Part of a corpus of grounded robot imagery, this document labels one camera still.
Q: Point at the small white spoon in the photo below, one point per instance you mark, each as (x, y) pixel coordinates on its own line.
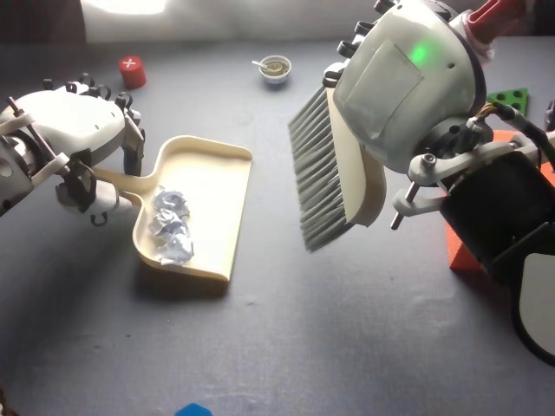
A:
(260, 65)

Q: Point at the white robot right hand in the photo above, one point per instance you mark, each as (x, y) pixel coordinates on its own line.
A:
(412, 99)

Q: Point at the blue block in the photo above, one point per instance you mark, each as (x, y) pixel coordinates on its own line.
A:
(194, 409)

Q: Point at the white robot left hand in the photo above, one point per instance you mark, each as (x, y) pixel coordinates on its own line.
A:
(73, 121)

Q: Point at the small white bowl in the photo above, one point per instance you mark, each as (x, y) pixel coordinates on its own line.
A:
(273, 76)

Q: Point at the white backdrop sheet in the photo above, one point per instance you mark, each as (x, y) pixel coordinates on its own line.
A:
(238, 17)

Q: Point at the orange foam block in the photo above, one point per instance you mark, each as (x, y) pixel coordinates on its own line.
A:
(464, 255)

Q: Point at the white paper ball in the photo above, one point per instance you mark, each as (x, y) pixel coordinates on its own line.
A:
(175, 251)
(169, 225)
(171, 201)

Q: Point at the cream plastic dustpan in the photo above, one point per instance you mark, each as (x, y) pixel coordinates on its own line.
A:
(217, 199)

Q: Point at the red cylinder with white cross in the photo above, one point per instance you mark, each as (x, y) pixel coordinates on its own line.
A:
(132, 73)

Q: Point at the green triangle block with holes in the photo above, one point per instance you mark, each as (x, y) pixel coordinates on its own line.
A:
(513, 97)

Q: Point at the grey table cloth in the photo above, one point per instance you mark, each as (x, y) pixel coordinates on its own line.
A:
(282, 346)

